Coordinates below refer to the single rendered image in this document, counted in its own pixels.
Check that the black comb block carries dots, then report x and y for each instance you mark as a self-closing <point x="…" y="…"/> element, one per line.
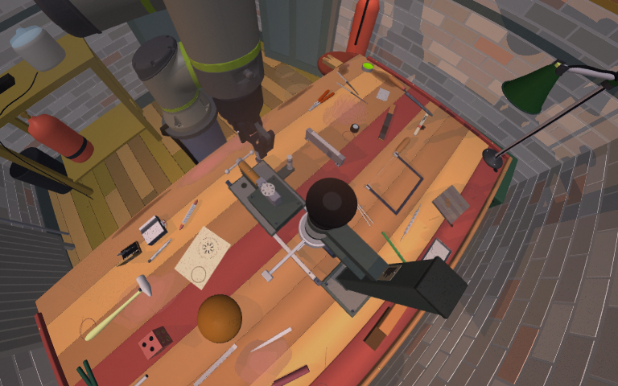
<point x="129" y="253"/>

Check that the red gas cylinder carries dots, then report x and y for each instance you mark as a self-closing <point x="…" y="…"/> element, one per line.
<point x="58" y="137"/>

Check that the grey round post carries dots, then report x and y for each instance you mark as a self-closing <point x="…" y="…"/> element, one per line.
<point x="290" y="163"/>

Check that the thin steel probe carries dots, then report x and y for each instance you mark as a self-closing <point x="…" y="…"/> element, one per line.
<point x="352" y="93"/>
<point x="347" y="84"/>

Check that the brown wooden block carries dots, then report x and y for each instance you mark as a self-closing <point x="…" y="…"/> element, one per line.
<point x="374" y="338"/>

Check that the maroon rod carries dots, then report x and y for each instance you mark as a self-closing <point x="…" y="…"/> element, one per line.
<point x="292" y="375"/>

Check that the green sticks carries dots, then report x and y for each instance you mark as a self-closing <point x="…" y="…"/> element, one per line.
<point x="87" y="374"/>

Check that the small red white tool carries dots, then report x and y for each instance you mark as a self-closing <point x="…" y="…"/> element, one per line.
<point x="420" y="125"/>

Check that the small white square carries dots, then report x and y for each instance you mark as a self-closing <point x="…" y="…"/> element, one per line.
<point x="382" y="94"/>

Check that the long dark graver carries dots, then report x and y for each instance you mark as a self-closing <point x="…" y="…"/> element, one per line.
<point x="420" y="105"/>

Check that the grey-green vice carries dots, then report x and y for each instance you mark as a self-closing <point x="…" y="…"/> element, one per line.
<point x="270" y="212"/>

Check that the white flat stick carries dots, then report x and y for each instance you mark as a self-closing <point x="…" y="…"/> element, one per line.
<point x="271" y="339"/>

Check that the dark green ratchet drill stand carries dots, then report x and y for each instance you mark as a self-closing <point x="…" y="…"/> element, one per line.
<point x="415" y="289"/>

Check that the teal door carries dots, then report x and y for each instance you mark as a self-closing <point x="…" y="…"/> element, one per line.
<point x="299" y="34"/>

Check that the steel vice tommy bar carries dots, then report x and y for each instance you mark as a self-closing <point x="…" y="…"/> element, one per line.
<point x="239" y="162"/>

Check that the red die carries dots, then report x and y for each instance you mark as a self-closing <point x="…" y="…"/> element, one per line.
<point x="154" y="343"/>

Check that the silver brooch blank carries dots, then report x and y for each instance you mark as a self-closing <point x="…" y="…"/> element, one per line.
<point x="267" y="189"/>

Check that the white lidded jar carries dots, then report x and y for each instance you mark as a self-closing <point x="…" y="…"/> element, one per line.
<point x="36" y="48"/>

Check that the red chair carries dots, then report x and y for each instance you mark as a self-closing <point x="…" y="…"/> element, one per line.
<point x="362" y="29"/>

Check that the cream design paper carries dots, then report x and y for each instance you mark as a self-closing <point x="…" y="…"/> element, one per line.
<point x="203" y="258"/>

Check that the small black box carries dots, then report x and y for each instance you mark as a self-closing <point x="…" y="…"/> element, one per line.
<point x="6" y="83"/>

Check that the white speckled box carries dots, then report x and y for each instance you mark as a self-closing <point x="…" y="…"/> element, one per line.
<point x="153" y="230"/>

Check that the green pencil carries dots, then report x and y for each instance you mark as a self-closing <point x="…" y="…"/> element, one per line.
<point x="392" y="246"/>

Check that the black bin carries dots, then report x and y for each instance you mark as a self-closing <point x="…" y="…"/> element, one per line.
<point x="34" y="169"/>

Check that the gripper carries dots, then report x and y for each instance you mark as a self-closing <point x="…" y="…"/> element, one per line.
<point x="241" y="111"/>

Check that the white ratchet collar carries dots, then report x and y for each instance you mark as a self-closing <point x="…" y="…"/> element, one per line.
<point x="304" y="236"/>

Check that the dark flat file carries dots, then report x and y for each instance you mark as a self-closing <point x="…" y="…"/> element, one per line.
<point x="386" y="125"/>

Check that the thin steel needles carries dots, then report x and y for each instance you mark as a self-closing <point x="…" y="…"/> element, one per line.
<point x="365" y="215"/>

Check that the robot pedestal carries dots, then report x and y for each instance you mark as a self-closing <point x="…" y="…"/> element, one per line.
<point x="203" y="144"/>

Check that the red pen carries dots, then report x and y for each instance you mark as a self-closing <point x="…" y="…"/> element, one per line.
<point x="189" y="214"/>

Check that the orange ball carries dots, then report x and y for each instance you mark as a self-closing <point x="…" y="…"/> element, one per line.
<point x="219" y="318"/>

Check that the grey shallow tray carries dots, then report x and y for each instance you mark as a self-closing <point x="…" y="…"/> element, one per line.
<point x="437" y="251"/>

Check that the green round disc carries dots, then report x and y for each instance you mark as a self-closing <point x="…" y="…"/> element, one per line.
<point x="368" y="67"/>

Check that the silver pen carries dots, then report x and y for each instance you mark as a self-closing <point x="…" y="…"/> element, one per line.
<point x="160" y="250"/>

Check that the steel ruler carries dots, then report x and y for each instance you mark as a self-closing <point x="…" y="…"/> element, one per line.
<point x="215" y="365"/>

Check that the yellow table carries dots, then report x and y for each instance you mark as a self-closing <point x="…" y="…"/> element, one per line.
<point x="111" y="135"/>

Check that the green desk lamp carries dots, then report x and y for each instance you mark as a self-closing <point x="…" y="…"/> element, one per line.
<point x="531" y="89"/>

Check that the grey steel bar block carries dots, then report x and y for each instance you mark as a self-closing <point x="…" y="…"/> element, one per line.
<point x="326" y="147"/>

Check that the grey-brown wooden board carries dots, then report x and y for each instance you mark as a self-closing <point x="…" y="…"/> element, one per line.
<point x="450" y="203"/>

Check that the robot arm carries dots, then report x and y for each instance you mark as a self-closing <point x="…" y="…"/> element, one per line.
<point x="212" y="29"/>

